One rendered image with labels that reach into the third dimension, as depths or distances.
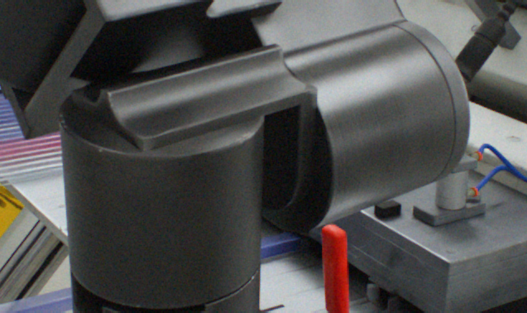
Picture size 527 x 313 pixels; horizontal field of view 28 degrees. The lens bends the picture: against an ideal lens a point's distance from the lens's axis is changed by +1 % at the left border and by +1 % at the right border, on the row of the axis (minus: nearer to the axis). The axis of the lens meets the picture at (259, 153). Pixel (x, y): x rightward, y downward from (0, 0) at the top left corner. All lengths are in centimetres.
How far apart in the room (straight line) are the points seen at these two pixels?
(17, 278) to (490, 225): 71
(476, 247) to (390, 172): 43
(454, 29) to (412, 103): 71
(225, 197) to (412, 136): 7
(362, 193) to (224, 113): 6
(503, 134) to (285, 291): 24
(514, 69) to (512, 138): 9
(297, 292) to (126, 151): 53
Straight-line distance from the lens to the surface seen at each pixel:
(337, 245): 65
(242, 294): 31
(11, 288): 135
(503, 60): 99
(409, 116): 33
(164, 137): 28
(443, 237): 76
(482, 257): 75
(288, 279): 82
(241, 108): 29
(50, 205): 94
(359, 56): 33
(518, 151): 89
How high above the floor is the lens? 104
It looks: 5 degrees up
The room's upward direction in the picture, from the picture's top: 37 degrees clockwise
